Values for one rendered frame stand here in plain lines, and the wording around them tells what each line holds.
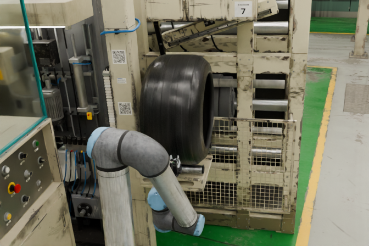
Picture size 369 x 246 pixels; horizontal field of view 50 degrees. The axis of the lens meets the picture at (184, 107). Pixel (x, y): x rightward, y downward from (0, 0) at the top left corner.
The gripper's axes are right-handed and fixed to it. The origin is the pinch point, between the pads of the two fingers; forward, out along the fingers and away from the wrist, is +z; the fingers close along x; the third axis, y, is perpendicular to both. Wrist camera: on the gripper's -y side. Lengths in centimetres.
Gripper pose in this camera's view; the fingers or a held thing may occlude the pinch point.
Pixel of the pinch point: (176, 161)
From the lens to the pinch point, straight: 203.5
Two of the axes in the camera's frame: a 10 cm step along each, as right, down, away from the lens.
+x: -9.8, -0.3, 2.1
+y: -0.5, -9.2, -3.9
